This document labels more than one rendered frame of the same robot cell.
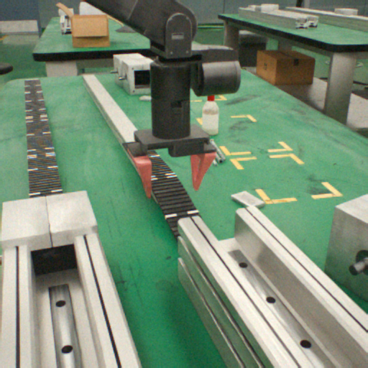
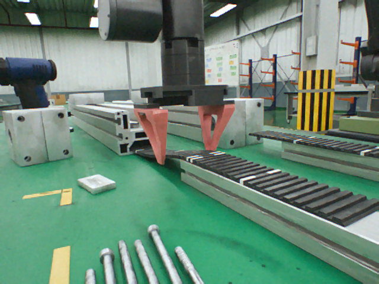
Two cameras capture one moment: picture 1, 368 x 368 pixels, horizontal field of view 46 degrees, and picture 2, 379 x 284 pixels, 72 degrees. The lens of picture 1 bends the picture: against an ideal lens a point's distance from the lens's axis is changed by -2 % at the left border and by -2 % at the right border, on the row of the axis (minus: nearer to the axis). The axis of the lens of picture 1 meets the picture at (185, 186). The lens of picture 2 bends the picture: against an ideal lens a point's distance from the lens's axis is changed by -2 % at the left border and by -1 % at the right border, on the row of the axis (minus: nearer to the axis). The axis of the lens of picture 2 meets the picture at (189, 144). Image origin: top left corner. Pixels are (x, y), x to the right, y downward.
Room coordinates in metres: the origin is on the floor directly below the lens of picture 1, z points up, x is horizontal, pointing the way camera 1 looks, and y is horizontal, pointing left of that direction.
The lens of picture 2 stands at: (0.98, -0.04, 0.90)
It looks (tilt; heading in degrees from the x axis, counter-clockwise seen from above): 11 degrees down; 170
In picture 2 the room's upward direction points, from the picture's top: 2 degrees counter-clockwise
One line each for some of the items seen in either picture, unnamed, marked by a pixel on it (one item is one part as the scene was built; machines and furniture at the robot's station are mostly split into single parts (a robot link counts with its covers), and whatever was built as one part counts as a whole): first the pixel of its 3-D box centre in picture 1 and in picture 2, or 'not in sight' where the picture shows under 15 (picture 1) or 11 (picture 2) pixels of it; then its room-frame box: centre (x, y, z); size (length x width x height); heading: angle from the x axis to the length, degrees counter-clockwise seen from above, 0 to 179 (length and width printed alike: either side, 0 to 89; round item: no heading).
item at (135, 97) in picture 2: not in sight; (153, 99); (0.01, 0.01, 0.87); 0.16 x 0.11 x 0.07; 19
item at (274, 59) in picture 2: not in sight; (267, 83); (-8.95, 4.98, 1.10); 3.30 x 0.90 x 2.20; 12
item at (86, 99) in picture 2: not in sight; (86, 102); (-0.16, -0.25, 0.87); 0.16 x 0.11 x 0.07; 19
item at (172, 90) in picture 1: (174, 79); (177, 22); (0.63, 0.02, 0.98); 0.07 x 0.06 x 0.07; 110
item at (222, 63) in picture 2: not in sight; (215, 86); (-5.39, 1.80, 0.97); 1.51 x 0.50 x 1.95; 32
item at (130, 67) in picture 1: (136, 76); not in sight; (1.42, 0.16, 0.83); 0.11 x 0.10 x 0.10; 108
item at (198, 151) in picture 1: (187, 163); (168, 127); (0.63, 0.00, 0.85); 0.07 x 0.07 x 0.09; 19
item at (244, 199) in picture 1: (247, 200); (96, 183); (0.63, -0.10, 0.78); 0.05 x 0.03 x 0.01; 32
